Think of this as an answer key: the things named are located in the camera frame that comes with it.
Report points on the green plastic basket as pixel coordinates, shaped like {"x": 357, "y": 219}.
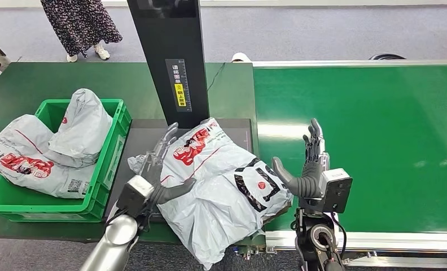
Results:
{"x": 21, "y": 205}

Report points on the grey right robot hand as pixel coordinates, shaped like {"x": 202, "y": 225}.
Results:
{"x": 309, "y": 183}

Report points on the green conveyor belt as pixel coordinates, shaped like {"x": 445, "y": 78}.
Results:
{"x": 395, "y": 149}

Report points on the black scale column with ruler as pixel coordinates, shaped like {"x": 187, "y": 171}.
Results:
{"x": 163, "y": 37}

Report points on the aluminium conveyor frame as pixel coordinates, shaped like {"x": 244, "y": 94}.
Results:
{"x": 414, "y": 241}

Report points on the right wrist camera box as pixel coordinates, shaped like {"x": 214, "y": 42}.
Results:
{"x": 337, "y": 190}

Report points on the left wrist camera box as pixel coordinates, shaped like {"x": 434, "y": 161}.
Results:
{"x": 133, "y": 194}

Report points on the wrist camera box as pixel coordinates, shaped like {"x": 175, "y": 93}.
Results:
{"x": 133, "y": 194}
{"x": 337, "y": 190}

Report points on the white rounded object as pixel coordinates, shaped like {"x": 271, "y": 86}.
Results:
{"x": 240, "y": 57}

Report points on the black weighing scale platform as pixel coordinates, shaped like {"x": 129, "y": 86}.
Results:
{"x": 141, "y": 138}

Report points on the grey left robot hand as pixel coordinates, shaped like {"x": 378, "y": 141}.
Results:
{"x": 152, "y": 172}

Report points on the grey mailer bag black frame print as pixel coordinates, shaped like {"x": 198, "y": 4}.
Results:
{"x": 216, "y": 202}

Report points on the large grey mailer bag red print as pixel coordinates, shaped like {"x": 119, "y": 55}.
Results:
{"x": 25, "y": 149}

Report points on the small plain grey mailer bag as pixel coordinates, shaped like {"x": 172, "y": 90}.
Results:
{"x": 81, "y": 127}

